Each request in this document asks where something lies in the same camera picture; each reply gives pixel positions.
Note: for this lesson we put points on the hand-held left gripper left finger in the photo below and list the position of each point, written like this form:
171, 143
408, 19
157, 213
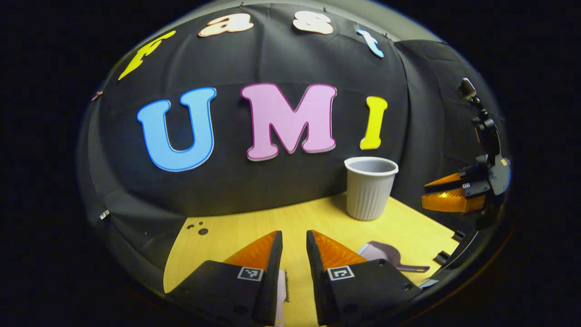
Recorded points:
271, 281

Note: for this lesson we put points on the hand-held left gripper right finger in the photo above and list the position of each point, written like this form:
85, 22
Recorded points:
320, 286

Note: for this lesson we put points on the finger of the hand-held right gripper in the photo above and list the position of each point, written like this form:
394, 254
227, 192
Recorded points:
454, 202
472, 175

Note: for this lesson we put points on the lilac plastic dustpan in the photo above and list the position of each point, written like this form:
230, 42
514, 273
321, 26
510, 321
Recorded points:
386, 253

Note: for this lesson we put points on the white ribbed garbage bin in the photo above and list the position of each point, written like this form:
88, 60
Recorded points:
370, 195

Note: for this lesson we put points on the yellow wooden desktop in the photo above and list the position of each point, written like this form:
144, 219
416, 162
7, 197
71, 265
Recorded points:
227, 245

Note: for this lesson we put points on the silver cloth clip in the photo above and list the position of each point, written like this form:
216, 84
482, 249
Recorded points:
104, 214

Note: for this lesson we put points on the black backdrop cloth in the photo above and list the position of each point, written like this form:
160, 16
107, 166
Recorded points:
281, 63

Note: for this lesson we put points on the orange cloth clip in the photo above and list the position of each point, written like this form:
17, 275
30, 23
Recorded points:
96, 95

